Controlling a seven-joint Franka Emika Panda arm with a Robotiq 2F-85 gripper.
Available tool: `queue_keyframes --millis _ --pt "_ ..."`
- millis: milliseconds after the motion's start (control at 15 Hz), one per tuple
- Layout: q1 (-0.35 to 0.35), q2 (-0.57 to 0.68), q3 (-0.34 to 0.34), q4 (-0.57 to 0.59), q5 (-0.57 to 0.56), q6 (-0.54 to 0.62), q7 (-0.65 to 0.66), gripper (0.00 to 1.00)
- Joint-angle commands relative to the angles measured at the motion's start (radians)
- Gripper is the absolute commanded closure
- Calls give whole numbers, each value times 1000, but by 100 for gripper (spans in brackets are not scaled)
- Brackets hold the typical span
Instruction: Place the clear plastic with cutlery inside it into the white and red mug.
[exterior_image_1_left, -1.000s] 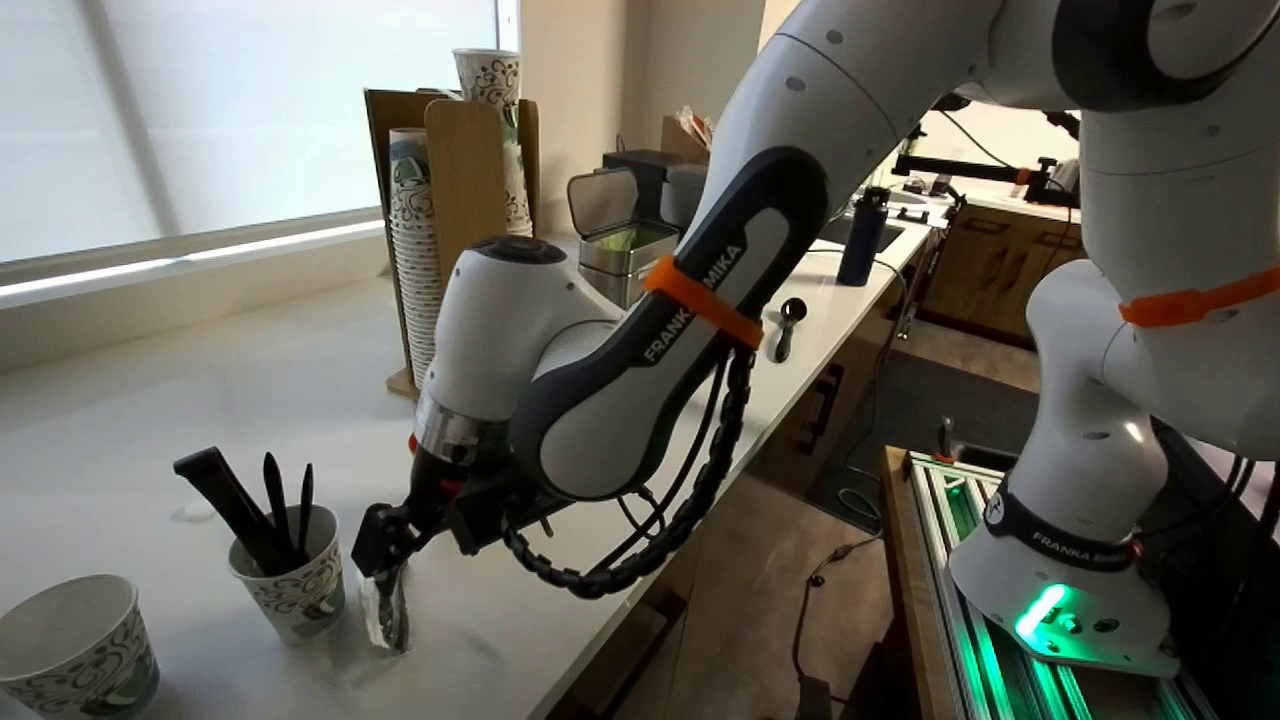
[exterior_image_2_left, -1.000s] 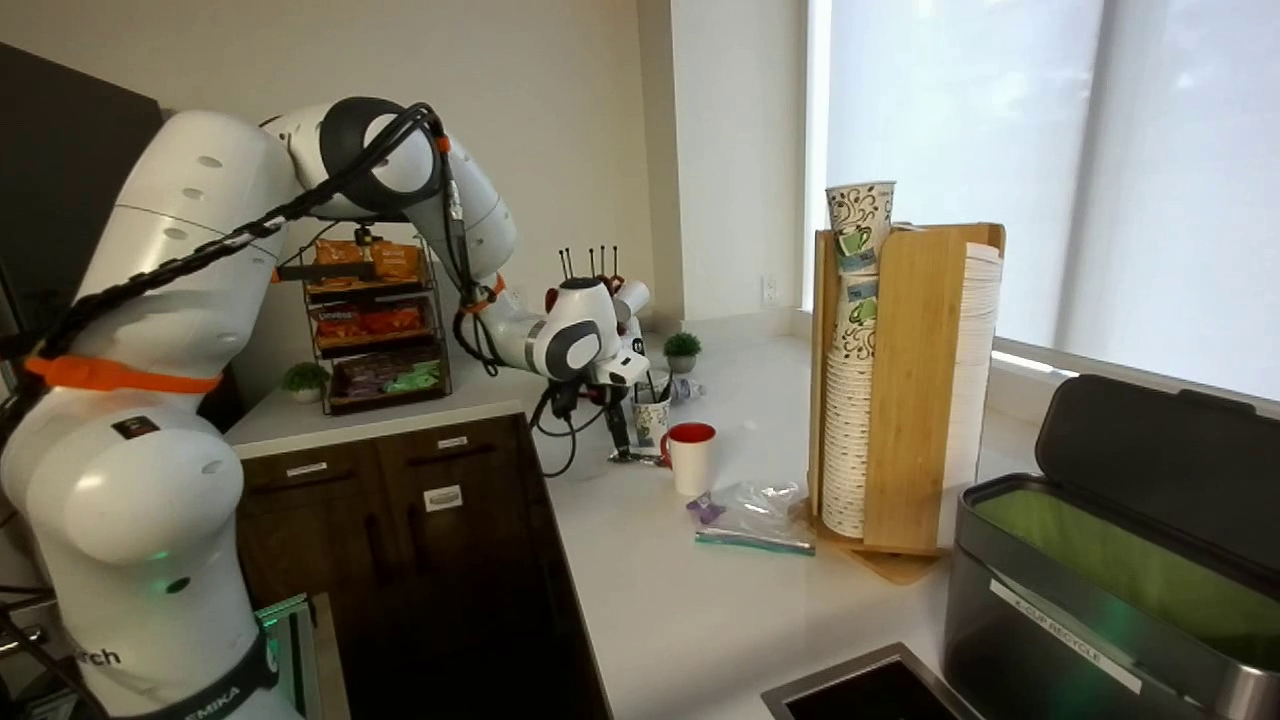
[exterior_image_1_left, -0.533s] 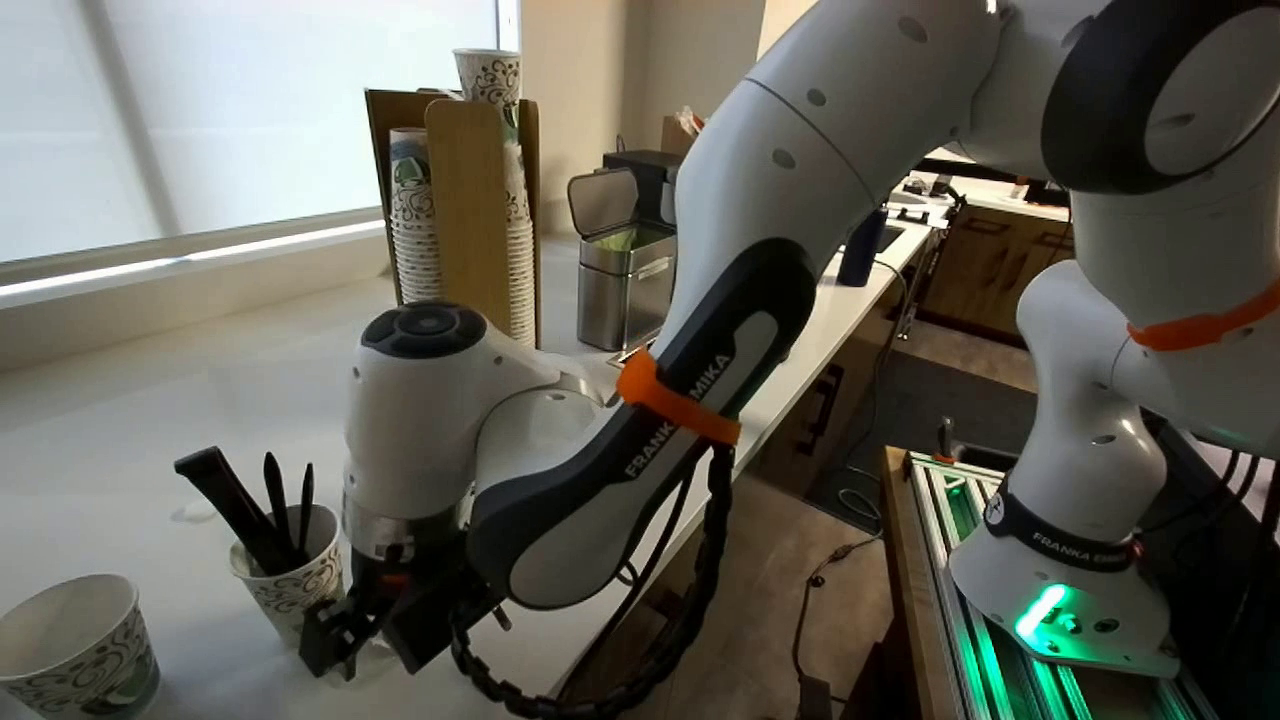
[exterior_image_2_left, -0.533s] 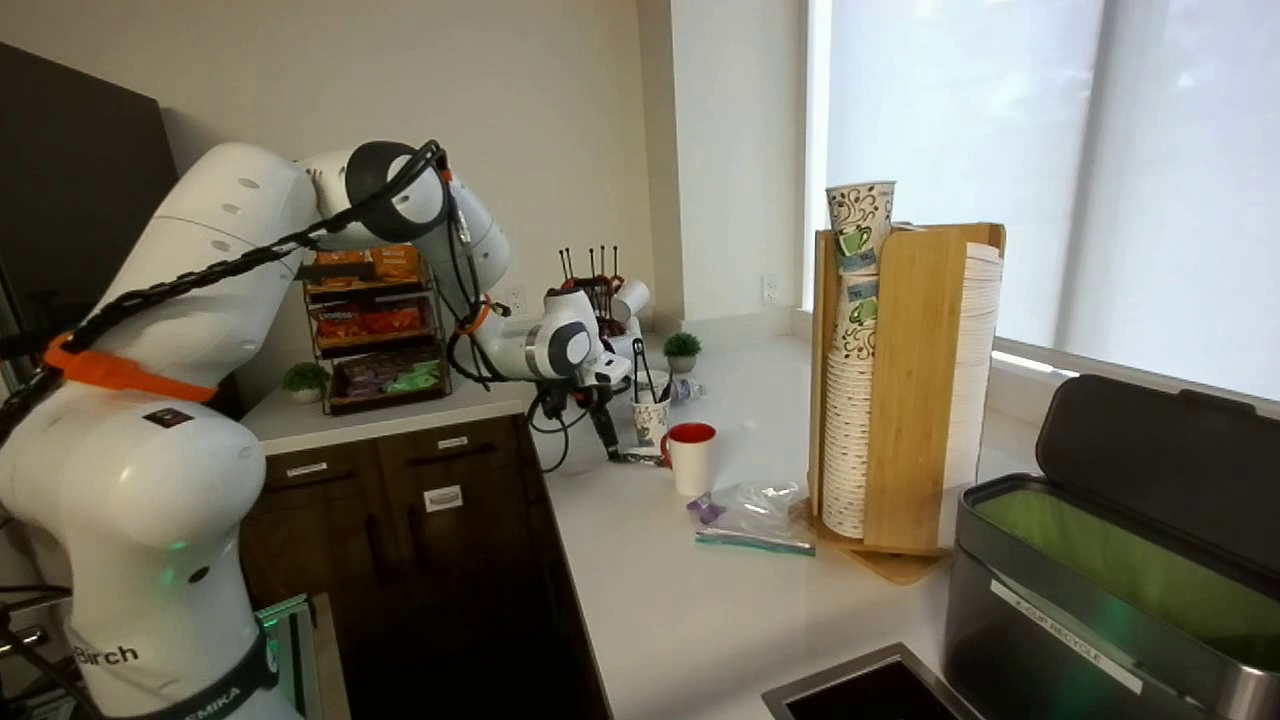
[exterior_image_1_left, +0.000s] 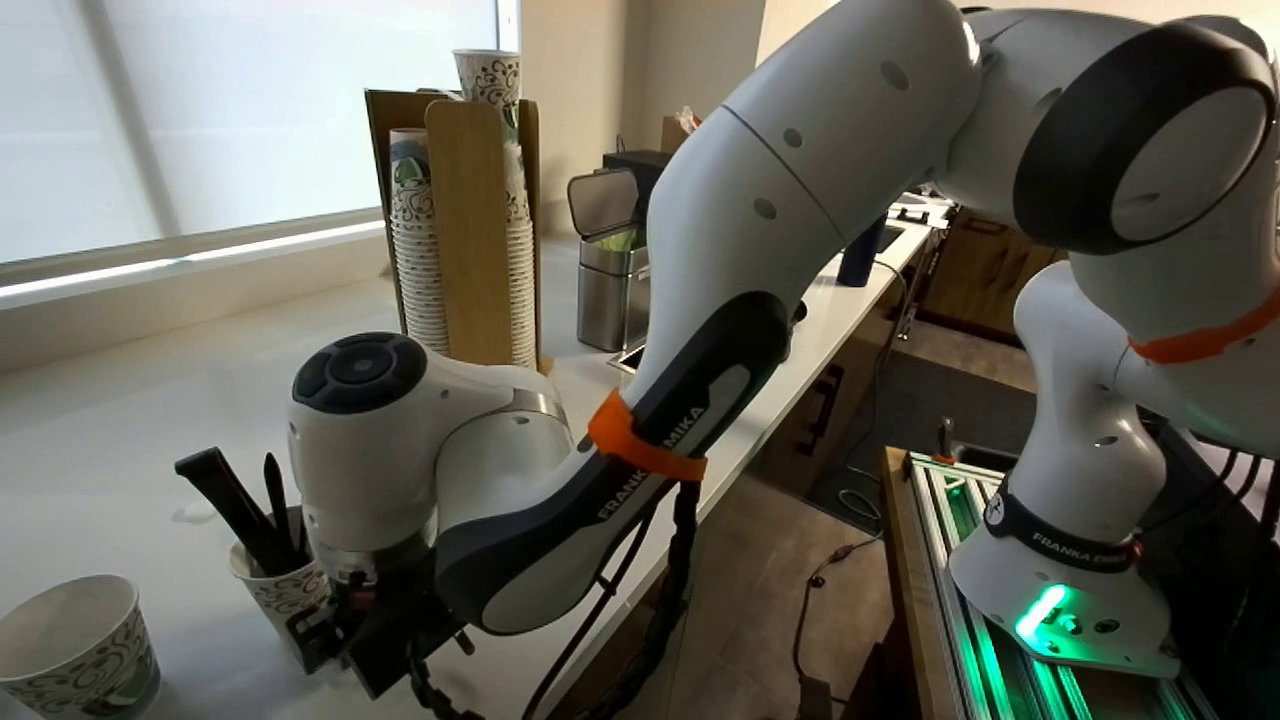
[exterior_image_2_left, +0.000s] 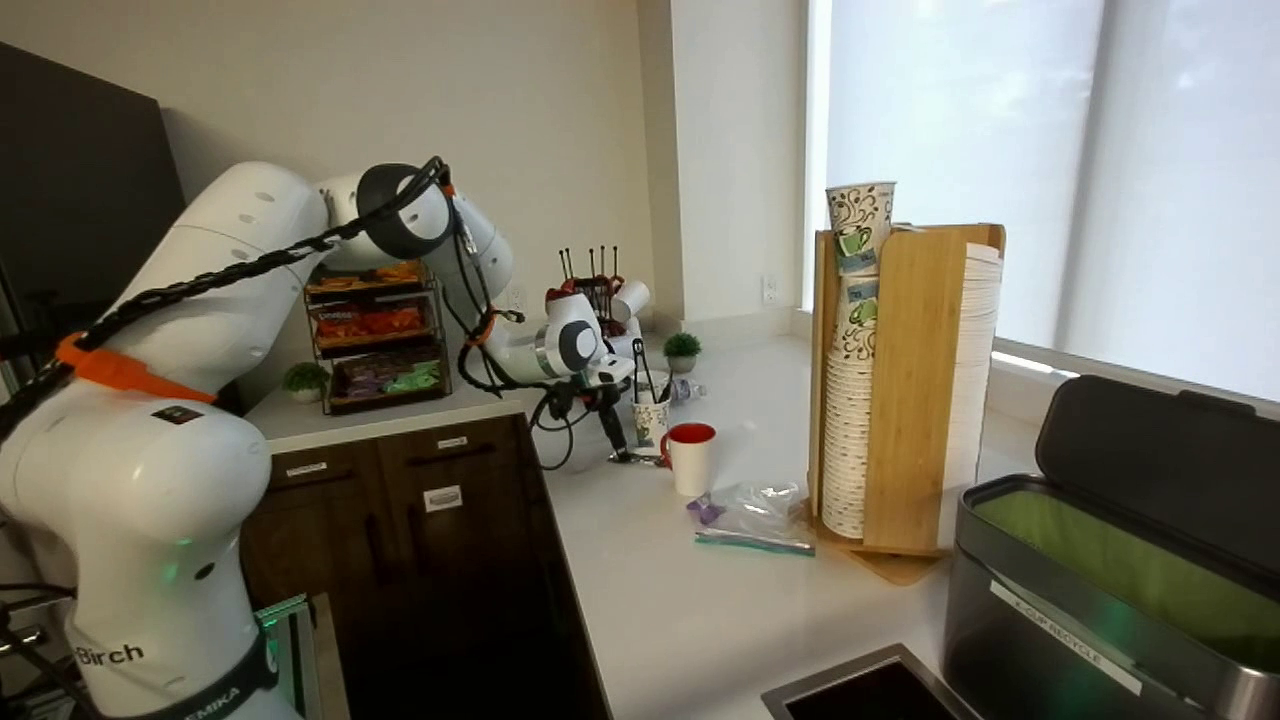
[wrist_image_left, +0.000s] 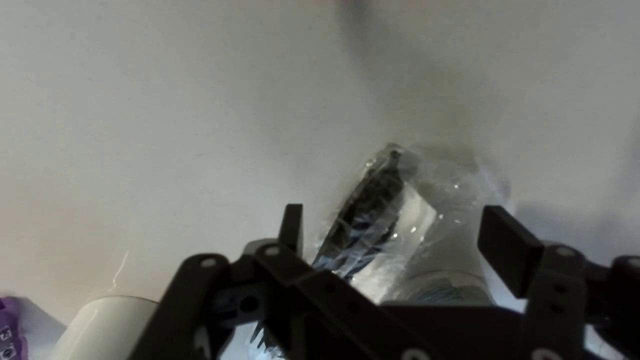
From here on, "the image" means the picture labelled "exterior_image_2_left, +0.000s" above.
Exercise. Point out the tall patterned paper cup stack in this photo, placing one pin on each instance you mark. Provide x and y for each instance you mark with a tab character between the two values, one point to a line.
852	403

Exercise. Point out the teal framed panel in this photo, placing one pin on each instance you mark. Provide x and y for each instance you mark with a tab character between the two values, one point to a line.
284	642

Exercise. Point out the window with white blinds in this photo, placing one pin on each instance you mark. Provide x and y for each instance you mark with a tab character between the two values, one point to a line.
1066	160

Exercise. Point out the green bin liner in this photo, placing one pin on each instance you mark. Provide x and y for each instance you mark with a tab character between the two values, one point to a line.
1133	567

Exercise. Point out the small green ball plant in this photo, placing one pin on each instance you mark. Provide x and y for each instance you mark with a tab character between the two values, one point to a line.
681	346

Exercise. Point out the small potted green plant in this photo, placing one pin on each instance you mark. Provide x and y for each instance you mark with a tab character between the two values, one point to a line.
305	382

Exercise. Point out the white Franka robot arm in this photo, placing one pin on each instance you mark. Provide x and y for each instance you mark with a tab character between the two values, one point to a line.
133	507

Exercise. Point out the stainless steel trash bin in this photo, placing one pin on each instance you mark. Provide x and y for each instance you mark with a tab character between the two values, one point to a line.
1066	624

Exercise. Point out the dark brown counter cabinet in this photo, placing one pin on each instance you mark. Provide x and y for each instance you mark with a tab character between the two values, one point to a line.
402	601

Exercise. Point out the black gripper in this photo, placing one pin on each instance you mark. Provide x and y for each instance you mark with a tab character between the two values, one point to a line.
614	389

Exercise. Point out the large black panel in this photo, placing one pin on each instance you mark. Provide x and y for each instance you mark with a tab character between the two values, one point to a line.
82	200

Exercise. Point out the snack organizer rack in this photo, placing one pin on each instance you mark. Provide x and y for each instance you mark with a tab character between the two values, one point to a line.
374	332

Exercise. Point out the white and red mug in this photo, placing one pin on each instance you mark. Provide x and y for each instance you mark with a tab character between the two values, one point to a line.
692	469

